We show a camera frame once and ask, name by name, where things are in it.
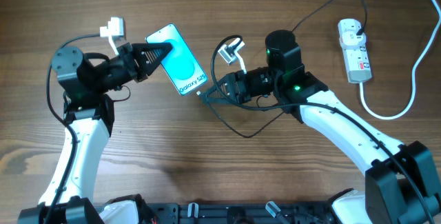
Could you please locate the Galaxy S25 smartphone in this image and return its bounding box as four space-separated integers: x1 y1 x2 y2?
145 23 207 96

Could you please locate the black charger cable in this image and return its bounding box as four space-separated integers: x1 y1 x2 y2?
196 0 368 139

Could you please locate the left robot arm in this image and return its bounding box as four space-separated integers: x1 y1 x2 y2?
17 42 172 223

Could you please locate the white power strip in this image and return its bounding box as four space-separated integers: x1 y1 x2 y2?
338 19 372 83

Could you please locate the left camera cable black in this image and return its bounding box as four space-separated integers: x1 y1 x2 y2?
43 33 132 224

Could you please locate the camera cable black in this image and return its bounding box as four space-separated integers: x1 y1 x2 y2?
210 34 438 224
43 33 132 224

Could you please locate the right camera cable black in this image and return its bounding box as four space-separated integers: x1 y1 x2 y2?
210 34 438 224

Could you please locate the white power strip cord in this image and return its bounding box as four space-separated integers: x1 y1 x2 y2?
359 0 441 121

